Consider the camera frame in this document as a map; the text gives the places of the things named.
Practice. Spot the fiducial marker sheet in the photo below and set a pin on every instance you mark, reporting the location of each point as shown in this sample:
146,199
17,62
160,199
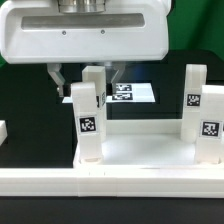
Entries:
131,93

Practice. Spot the white desk top tray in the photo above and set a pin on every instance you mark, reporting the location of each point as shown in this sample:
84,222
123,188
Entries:
144,144

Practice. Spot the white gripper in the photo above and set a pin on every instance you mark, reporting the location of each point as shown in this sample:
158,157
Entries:
69,31

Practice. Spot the white front fence rail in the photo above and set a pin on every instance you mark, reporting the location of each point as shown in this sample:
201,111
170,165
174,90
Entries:
182,183

